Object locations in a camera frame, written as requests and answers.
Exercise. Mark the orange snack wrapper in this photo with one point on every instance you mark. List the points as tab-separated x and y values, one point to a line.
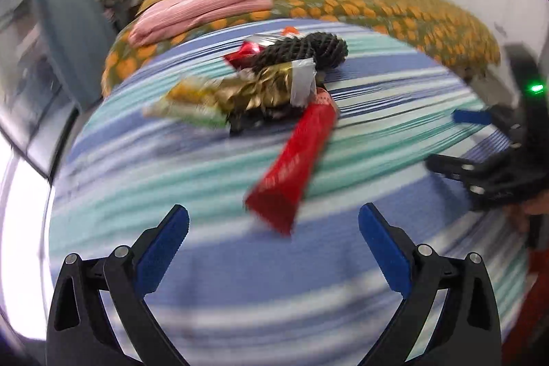
290	32

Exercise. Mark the dark green wrapper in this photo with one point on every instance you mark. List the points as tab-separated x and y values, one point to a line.
251	118

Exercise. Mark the striped blue green tablecloth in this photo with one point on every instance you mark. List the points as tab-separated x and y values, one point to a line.
237	293

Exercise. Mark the yellow snack bag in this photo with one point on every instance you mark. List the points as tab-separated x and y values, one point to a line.
191	100

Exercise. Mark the person's right hand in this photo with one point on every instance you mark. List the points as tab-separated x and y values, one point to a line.
520	213

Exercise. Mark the teal blue curtain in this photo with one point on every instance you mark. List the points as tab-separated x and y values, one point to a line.
78	40

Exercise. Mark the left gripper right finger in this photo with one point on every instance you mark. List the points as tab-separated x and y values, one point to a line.
468	330

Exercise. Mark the crushed red soda can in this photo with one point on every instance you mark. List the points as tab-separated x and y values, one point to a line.
244	56

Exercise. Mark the gold foil wrapper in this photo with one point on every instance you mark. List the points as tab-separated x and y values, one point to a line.
286	83

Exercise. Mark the red snack wrapper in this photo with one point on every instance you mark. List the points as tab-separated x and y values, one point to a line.
276	198

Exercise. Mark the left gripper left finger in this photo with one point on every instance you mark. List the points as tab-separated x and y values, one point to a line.
78	329

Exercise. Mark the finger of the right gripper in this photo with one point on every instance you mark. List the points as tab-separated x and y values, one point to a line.
503	119
467	172

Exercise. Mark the orange floral green quilt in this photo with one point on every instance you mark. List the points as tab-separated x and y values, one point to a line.
445	32

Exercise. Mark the folded pink striped blanket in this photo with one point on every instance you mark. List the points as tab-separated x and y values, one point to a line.
169	18

